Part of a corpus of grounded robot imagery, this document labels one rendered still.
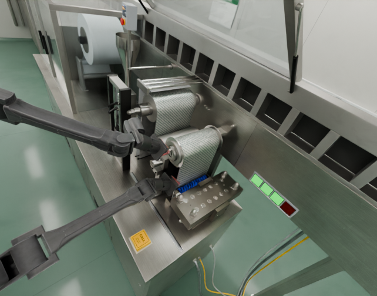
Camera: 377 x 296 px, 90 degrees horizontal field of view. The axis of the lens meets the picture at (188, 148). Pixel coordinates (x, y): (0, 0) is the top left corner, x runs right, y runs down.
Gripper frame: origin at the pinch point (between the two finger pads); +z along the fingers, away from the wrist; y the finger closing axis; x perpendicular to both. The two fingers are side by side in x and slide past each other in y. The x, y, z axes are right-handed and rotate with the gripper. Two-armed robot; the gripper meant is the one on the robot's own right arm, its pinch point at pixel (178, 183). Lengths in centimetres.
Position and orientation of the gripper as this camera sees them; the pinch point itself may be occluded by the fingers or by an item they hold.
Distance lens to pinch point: 100.2
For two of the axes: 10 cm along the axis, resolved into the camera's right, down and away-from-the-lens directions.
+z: 5.7, 1.2, 8.2
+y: 6.0, 6.2, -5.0
